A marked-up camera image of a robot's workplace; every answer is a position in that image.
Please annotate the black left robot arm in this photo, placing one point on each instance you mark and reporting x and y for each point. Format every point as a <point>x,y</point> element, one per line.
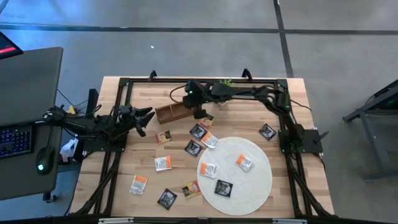
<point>90,124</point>

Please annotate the black foil tea packet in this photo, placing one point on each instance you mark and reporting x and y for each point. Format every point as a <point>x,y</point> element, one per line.
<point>167,199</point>
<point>267,132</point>
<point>193,148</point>
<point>198,132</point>
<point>223,188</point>

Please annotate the white round woven placemat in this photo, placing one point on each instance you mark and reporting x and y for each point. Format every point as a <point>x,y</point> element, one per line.
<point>245,193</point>

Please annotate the black aluminium table frame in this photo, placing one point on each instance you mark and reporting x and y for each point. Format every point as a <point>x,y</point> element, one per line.
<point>168,80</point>

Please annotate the green plant in white pot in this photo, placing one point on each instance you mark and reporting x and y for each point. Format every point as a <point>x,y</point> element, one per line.
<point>226,82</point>

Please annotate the grey office desk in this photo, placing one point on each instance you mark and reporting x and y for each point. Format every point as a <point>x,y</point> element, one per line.
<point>28,81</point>

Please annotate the brown wooden organizer box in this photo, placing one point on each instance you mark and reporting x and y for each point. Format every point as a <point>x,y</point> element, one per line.
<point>169,113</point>

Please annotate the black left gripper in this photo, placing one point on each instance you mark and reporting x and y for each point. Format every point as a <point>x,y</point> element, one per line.
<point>124,119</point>

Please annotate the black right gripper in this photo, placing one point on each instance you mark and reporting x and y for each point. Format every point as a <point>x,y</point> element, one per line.
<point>192,99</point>

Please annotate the black monitor with red stripe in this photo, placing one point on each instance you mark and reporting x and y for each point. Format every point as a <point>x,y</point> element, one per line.
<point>7,46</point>

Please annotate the white orange tea packet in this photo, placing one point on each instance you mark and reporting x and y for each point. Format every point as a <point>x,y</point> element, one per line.
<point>138,184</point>
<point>208,170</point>
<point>244,163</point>
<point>210,140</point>
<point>163,163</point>

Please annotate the black backlit keyboard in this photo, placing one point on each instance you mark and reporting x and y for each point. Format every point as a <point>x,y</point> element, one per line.
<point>15,141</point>

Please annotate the yellow fruit tea packet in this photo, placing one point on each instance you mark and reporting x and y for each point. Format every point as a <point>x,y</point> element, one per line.
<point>163,137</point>
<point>205,125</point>
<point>191,189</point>

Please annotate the black computer mouse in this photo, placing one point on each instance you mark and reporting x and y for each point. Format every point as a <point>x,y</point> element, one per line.
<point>44,160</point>

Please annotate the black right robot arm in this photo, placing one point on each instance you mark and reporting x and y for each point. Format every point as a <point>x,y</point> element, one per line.
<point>242,91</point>

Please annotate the black frame clamp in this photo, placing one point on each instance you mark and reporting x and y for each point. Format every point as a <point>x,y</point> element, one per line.
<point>246,74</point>
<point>152,74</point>

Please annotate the black upright post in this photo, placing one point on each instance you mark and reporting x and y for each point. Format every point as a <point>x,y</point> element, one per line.
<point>92,99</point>

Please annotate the white frame bracket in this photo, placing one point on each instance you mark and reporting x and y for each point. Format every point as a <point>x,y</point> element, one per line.
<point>115,220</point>
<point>289,221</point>

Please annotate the grey metal table stand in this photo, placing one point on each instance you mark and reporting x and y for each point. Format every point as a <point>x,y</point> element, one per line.
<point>373,144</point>

